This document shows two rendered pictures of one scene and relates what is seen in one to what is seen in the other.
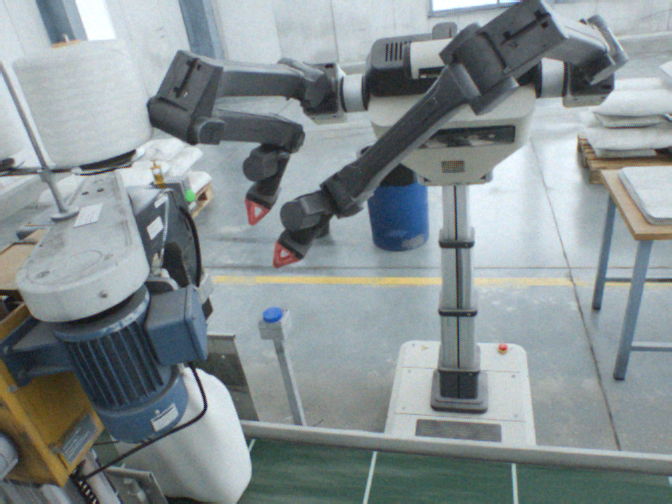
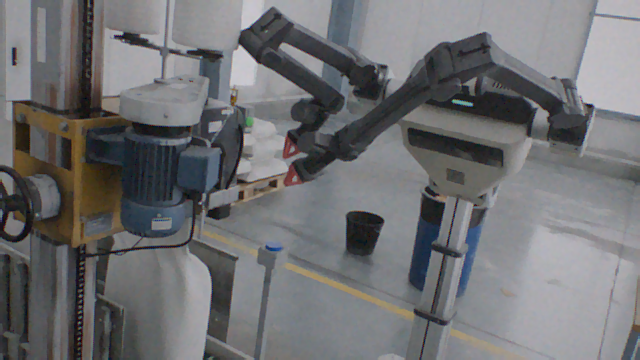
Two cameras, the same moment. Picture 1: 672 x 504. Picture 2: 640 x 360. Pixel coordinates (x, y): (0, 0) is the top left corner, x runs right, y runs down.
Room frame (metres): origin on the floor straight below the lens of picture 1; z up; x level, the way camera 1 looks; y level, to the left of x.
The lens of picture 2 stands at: (-0.54, -0.25, 1.65)
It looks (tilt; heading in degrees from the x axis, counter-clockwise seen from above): 16 degrees down; 10
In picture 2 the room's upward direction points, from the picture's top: 9 degrees clockwise
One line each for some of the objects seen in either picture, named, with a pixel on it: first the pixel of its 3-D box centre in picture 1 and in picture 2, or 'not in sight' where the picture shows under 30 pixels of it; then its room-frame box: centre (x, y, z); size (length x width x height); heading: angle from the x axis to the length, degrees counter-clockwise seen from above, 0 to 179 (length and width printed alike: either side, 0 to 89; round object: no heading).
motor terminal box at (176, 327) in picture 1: (180, 331); (198, 172); (0.68, 0.26, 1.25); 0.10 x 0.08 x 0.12; 7
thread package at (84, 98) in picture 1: (87, 100); (208, 15); (0.81, 0.33, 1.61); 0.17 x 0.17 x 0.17
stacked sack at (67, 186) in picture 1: (83, 183); not in sight; (3.85, 1.82, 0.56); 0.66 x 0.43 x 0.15; 159
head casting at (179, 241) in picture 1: (115, 250); (181, 136); (1.10, 0.51, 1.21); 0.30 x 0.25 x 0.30; 72
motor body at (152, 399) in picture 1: (126, 364); (155, 181); (0.66, 0.36, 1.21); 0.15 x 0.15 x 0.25
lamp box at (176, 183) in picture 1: (176, 195); (240, 118); (1.20, 0.36, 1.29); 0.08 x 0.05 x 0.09; 72
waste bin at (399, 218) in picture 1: (397, 194); (446, 240); (3.14, -0.51, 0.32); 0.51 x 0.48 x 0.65; 162
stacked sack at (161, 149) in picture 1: (143, 152); (239, 124); (4.40, 1.47, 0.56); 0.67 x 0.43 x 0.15; 72
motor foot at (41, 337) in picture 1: (56, 344); (120, 148); (0.66, 0.46, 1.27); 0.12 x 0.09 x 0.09; 162
